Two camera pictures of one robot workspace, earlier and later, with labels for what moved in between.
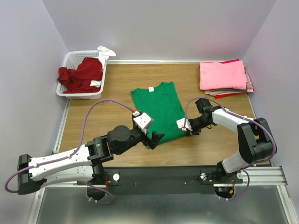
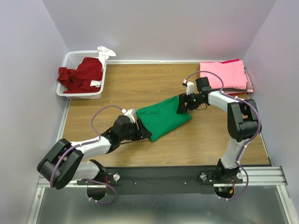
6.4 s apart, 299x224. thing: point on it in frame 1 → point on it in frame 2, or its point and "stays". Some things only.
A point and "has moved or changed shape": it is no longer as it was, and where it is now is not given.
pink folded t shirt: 216,75 stays
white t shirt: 104,54 stays
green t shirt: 161,102 has moved or changed shape
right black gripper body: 196,124 → 193,100
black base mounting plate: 161,180 stays
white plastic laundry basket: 71,60 stays
